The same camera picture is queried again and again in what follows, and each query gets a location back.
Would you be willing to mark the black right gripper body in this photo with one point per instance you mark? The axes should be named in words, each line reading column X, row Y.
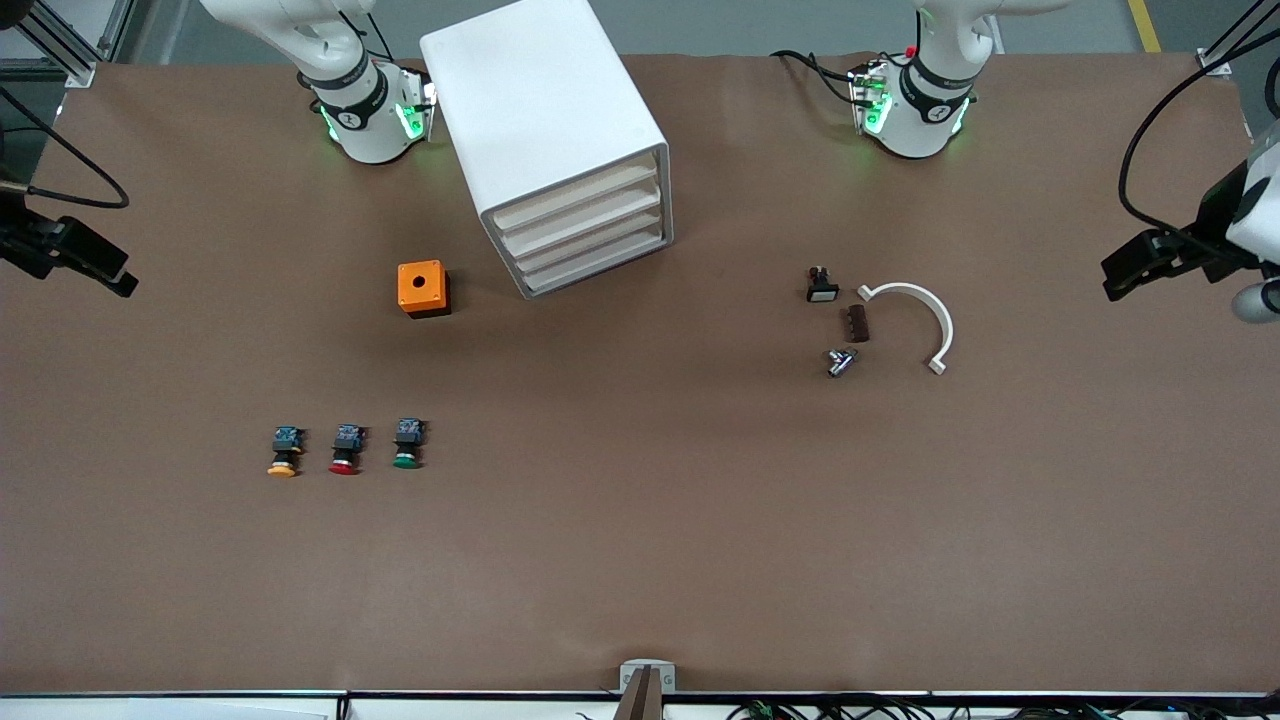
column 14, row 240

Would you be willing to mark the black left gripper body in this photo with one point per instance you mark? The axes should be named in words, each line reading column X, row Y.
column 1211, row 222

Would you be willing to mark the green mushroom push button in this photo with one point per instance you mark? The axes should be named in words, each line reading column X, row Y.
column 408, row 440

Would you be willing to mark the white plastic drawer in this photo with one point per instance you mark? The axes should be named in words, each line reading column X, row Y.
column 595, row 257

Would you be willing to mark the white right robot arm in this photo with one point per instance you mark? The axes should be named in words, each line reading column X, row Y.
column 365, row 110

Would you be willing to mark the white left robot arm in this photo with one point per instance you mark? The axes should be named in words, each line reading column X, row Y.
column 925, row 110

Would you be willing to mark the yellow mushroom push button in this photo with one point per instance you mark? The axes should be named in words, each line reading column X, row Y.
column 285, row 445

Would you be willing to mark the red mushroom push button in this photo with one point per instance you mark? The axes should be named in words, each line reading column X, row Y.
column 346, row 445

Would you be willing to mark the black button with white cap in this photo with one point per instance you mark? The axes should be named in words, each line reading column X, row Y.
column 822, row 288

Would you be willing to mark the white drawer cabinet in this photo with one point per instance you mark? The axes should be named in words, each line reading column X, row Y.
column 540, row 100

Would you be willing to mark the beige closed drawer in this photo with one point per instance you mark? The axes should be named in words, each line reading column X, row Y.
column 583, row 213
column 589, row 235
column 577, row 191

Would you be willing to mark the white curved plastic piece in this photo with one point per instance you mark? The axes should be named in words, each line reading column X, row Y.
column 940, row 320

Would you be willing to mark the brown terminal block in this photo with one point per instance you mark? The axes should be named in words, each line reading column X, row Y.
column 858, row 324

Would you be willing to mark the brown wooden bar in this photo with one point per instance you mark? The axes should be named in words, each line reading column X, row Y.
column 640, row 700

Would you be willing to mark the aluminium frame profile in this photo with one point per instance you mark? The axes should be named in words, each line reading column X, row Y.
column 1215, row 62
column 115, row 25
column 80, row 72

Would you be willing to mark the silver key switch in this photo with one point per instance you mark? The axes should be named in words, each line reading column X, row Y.
column 841, row 362

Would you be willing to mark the orange button enclosure box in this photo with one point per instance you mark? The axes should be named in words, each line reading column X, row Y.
column 420, row 285

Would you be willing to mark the silver metal bracket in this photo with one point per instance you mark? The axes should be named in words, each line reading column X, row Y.
column 665, row 675

